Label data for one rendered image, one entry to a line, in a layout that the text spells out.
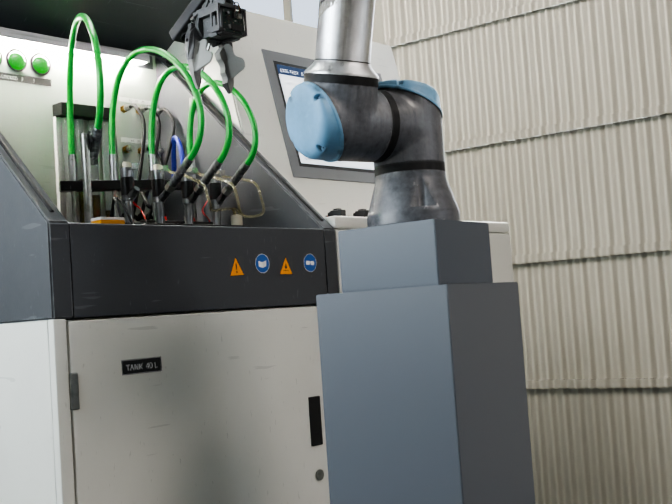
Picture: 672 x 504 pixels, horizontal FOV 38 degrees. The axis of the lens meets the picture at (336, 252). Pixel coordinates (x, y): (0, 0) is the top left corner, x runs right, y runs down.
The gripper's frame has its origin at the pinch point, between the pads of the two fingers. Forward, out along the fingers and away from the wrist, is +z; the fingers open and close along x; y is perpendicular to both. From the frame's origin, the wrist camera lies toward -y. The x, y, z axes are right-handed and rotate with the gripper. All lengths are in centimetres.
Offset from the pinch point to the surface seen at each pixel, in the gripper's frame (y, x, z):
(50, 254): -2.5, -34.6, 31.8
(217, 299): -2.3, 0.3, 40.5
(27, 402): -11, -35, 56
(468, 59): -64, 184, -47
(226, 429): -2, 1, 65
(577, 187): -26, 188, 7
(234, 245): -2.3, 5.5, 30.1
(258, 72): -34, 46, -16
